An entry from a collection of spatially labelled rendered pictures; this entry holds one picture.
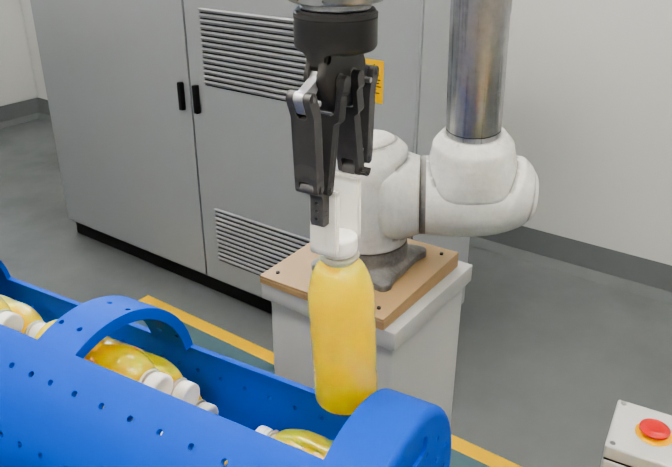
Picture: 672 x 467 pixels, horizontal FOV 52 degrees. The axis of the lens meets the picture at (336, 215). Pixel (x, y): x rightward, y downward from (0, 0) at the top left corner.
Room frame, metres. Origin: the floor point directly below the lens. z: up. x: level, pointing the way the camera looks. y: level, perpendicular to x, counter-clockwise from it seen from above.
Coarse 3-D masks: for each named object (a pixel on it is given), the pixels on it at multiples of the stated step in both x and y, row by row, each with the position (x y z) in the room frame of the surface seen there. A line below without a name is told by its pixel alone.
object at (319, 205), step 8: (304, 184) 0.59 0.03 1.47; (312, 192) 0.58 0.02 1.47; (312, 200) 0.60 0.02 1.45; (320, 200) 0.60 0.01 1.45; (328, 200) 0.60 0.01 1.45; (312, 208) 0.60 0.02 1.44; (320, 208) 0.60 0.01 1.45; (328, 208) 0.60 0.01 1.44; (312, 216) 0.60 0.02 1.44; (320, 216) 0.60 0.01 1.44; (328, 216) 0.60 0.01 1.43; (312, 224) 0.60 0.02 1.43; (320, 224) 0.60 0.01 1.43
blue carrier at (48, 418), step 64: (64, 320) 0.73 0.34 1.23; (128, 320) 0.75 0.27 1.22; (0, 384) 0.67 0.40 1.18; (64, 384) 0.64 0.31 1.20; (128, 384) 0.62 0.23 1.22; (256, 384) 0.79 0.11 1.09; (0, 448) 0.63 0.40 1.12; (64, 448) 0.59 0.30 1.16; (128, 448) 0.57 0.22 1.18; (192, 448) 0.78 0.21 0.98; (256, 448) 0.53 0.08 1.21; (384, 448) 0.51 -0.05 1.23; (448, 448) 0.63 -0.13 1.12
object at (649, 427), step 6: (642, 420) 0.69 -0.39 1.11; (648, 420) 0.69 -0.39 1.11; (654, 420) 0.69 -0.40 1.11; (642, 426) 0.68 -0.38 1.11; (648, 426) 0.68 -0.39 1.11; (654, 426) 0.68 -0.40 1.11; (660, 426) 0.68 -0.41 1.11; (666, 426) 0.68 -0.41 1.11; (642, 432) 0.67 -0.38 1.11; (648, 432) 0.67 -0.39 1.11; (654, 432) 0.67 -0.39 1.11; (660, 432) 0.67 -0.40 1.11; (666, 432) 0.67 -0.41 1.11; (654, 438) 0.66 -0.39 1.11; (660, 438) 0.66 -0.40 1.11; (666, 438) 0.66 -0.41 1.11
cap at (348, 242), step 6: (342, 228) 0.65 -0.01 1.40; (342, 234) 0.63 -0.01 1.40; (348, 234) 0.63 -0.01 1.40; (354, 234) 0.63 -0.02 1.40; (342, 240) 0.62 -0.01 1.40; (348, 240) 0.62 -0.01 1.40; (354, 240) 0.62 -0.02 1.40; (342, 246) 0.61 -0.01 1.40; (348, 246) 0.61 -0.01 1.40; (354, 246) 0.62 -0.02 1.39; (342, 252) 0.61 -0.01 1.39; (348, 252) 0.61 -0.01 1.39; (354, 252) 0.62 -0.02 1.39; (330, 258) 0.61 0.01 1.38; (336, 258) 0.61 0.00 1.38; (342, 258) 0.61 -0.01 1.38
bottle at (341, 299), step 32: (320, 256) 0.62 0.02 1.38; (352, 256) 0.62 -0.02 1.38; (320, 288) 0.61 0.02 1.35; (352, 288) 0.60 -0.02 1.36; (320, 320) 0.60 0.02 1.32; (352, 320) 0.59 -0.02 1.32; (320, 352) 0.60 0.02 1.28; (352, 352) 0.59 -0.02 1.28; (320, 384) 0.61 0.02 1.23; (352, 384) 0.59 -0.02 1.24
